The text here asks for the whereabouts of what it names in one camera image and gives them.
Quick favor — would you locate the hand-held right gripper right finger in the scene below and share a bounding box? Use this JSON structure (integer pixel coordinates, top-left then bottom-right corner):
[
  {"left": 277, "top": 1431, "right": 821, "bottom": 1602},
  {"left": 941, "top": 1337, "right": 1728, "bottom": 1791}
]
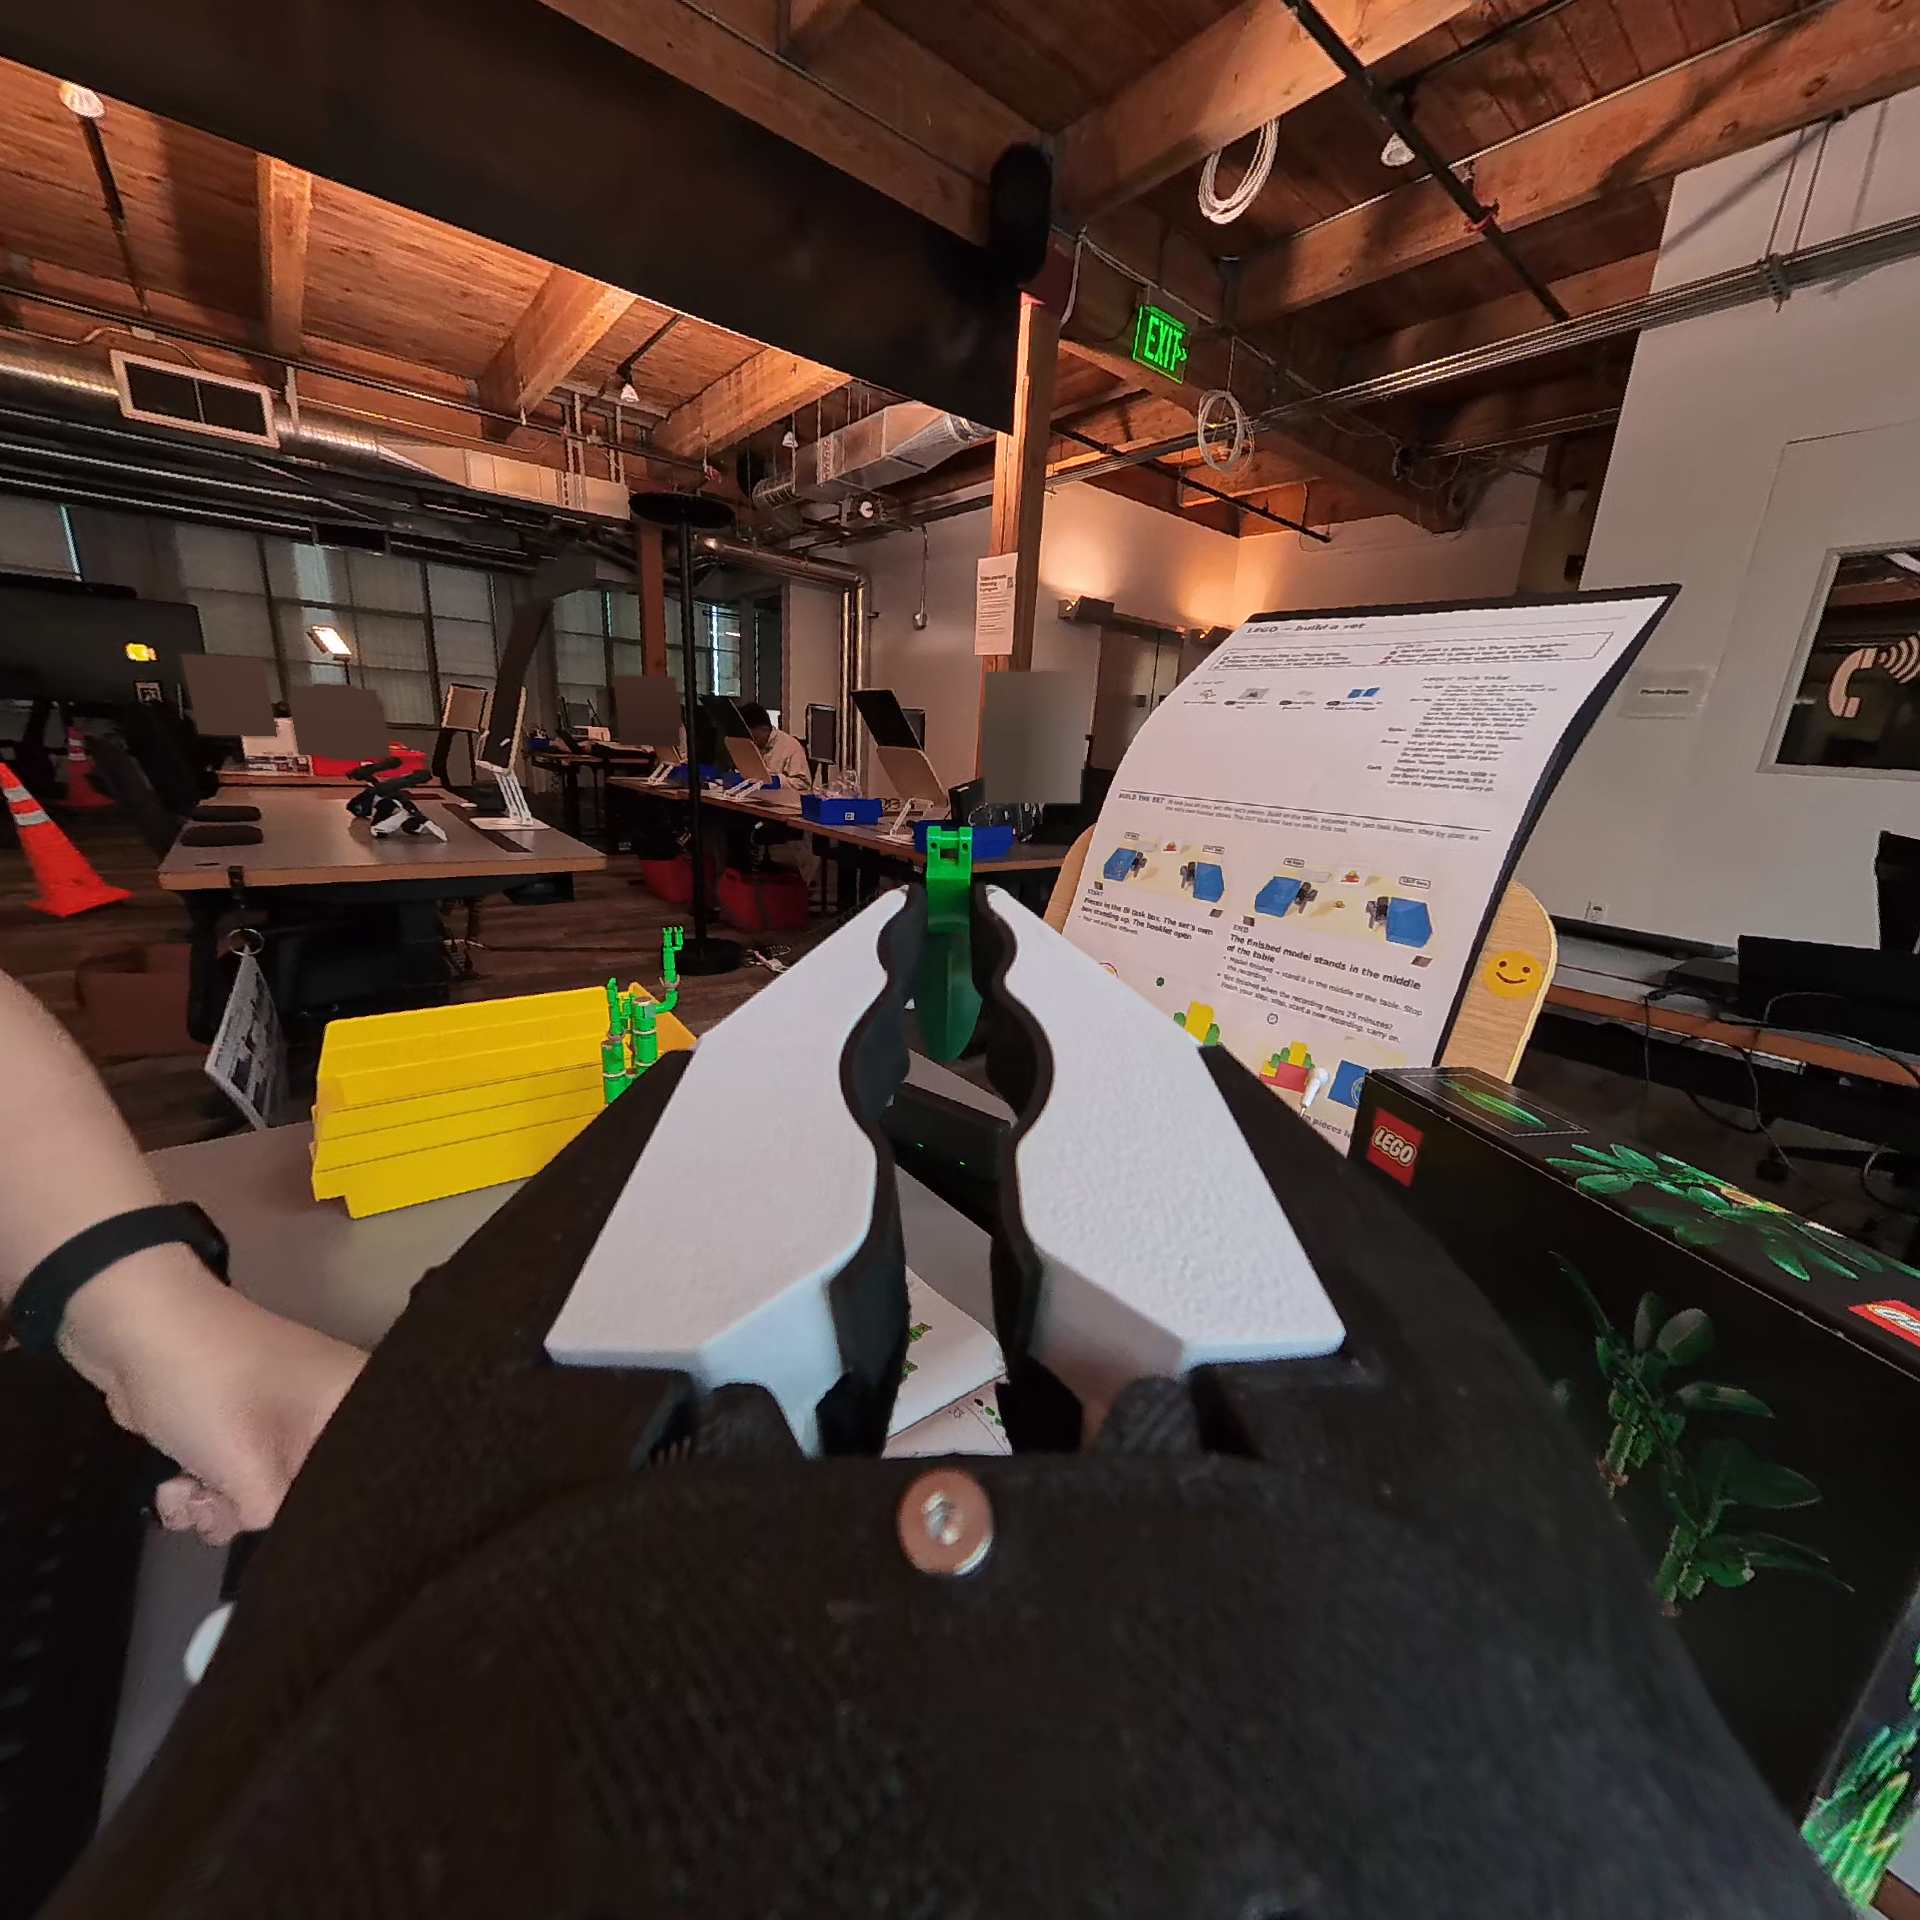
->
[{"left": 972, "top": 882, "right": 1346, "bottom": 1456}]

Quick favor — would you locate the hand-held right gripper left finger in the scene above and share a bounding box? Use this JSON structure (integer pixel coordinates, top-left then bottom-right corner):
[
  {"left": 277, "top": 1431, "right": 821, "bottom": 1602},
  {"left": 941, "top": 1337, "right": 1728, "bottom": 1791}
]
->
[{"left": 545, "top": 884, "right": 928, "bottom": 1460}]

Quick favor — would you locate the dark green lego leaf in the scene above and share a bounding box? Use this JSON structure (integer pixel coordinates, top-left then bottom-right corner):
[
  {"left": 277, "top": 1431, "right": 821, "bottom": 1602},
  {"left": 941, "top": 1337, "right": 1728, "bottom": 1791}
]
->
[{"left": 909, "top": 894, "right": 991, "bottom": 1063}]

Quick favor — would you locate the lego bamboo model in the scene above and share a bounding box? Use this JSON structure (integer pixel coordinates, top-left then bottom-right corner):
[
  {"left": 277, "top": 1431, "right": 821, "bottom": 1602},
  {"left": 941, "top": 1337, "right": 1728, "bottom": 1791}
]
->
[{"left": 599, "top": 922, "right": 693, "bottom": 1109}]

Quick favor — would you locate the lego instruction booklet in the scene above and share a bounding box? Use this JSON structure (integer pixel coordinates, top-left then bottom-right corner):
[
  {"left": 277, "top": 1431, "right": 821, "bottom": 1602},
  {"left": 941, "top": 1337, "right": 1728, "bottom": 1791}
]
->
[{"left": 884, "top": 1266, "right": 1018, "bottom": 1460}]

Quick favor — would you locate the black lego set box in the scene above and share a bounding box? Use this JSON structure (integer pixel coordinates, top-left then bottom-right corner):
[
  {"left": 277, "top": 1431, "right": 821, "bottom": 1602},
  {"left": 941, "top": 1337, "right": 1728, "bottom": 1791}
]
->
[{"left": 1345, "top": 1063, "right": 1920, "bottom": 1916}]

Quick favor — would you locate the person's left hand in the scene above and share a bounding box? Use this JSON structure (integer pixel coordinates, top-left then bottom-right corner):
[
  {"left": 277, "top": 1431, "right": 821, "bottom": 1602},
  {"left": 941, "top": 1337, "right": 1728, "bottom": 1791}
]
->
[{"left": 57, "top": 1248, "right": 375, "bottom": 1549}]

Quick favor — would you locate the black electronic box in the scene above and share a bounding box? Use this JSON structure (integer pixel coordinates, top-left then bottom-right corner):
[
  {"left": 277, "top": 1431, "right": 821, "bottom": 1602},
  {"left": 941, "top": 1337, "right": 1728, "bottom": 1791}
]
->
[{"left": 882, "top": 1078, "right": 1032, "bottom": 1225}]

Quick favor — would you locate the yellow plastic bin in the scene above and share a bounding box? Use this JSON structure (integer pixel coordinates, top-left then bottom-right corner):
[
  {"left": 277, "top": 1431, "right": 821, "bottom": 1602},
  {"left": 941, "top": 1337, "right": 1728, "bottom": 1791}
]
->
[{"left": 312, "top": 985, "right": 703, "bottom": 1221}]

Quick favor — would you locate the long wooden desk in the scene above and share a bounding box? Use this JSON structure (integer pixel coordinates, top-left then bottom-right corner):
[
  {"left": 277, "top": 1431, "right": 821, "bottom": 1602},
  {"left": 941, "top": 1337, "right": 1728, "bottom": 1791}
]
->
[
  {"left": 604, "top": 773, "right": 1077, "bottom": 887},
  {"left": 156, "top": 777, "right": 610, "bottom": 897}
]

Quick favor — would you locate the printed instruction sheet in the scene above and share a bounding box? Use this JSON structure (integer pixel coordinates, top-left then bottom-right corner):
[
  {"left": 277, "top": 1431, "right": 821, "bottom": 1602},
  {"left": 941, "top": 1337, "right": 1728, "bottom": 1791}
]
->
[{"left": 1056, "top": 588, "right": 1682, "bottom": 1151}]

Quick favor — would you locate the black wristband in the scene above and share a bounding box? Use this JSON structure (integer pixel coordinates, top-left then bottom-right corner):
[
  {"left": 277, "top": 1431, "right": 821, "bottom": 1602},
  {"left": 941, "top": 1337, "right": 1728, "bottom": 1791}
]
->
[{"left": 7, "top": 1200, "right": 234, "bottom": 1360}]

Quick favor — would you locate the hanging printed tag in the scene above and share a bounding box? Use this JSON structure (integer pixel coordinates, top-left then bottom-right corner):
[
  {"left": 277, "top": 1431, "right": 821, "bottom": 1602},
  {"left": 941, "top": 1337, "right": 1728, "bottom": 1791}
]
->
[{"left": 202, "top": 951, "right": 289, "bottom": 1132}]

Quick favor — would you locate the unused black white gripper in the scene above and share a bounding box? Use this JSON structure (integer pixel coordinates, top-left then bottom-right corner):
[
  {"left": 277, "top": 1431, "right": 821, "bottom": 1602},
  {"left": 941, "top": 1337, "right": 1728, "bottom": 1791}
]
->
[{"left": 344, "top": 757, "right": 451, "bottom": 844}]

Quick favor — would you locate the black floor lamp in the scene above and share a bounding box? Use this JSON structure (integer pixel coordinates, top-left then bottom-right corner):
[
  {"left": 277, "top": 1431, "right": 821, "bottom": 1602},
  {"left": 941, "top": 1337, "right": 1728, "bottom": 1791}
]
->
[{"left": 628, "top": 489, "right": 741, "bottom": 978}]

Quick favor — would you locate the white ceiling vent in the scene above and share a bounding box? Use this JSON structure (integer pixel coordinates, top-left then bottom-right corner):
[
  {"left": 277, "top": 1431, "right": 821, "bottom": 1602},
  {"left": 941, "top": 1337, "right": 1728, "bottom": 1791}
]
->
[{"left": 112, "top": 346, "right": 284, "bottom": 450}]

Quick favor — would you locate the metal air duct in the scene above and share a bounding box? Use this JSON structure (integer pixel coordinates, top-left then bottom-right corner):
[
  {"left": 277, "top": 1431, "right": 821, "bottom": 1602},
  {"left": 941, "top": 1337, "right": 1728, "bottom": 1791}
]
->
[{"left": 748, "top": 400, "right": 1002, "bottom": 511}]

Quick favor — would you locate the black wall monitor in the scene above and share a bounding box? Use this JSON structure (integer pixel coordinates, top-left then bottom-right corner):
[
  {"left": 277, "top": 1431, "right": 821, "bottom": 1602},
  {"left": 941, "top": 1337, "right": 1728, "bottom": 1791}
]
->
[{"left": 0, "top": 575, "right": 207, "bottom": 716}]

